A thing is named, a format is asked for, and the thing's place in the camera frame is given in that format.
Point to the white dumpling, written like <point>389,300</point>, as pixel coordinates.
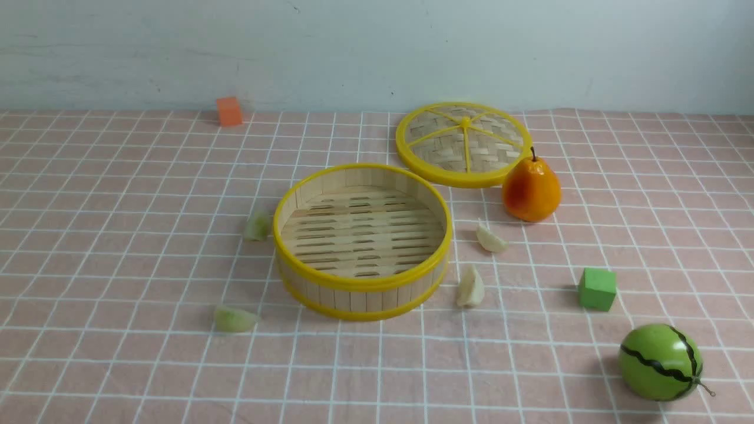
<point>489,240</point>
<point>471,289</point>

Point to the green foam cube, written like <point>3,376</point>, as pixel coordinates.
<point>597,289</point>

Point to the yellow bamboo steamer tray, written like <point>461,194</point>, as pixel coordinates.
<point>362,241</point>

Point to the green dumpling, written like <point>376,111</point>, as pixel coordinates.
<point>258,227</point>
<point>233,320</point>

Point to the orange toy pear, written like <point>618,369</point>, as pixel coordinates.
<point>532,191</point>

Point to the green toy watermelon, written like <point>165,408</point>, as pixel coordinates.
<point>661,363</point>

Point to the orange foam cube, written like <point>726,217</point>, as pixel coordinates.
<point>229,112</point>

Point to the yellow bamboo steamer lid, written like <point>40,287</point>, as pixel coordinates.
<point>461,144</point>

